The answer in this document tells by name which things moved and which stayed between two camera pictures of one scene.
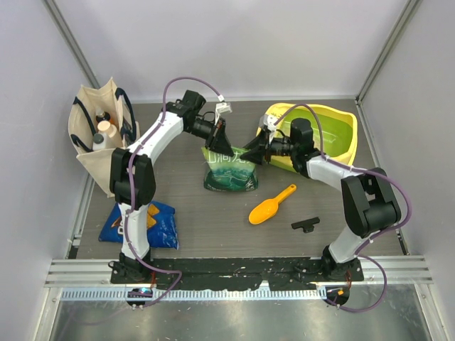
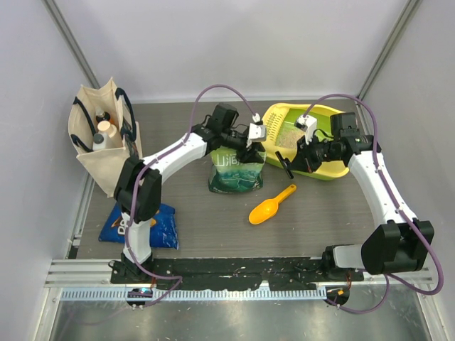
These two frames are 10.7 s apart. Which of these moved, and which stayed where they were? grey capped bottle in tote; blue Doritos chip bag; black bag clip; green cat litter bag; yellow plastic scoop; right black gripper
Moved: right black gripper; black bag clip
Stayed: grey capped bottle in tote; green cat litter bag; blue Doritos chip bag; yellow plastic scoop
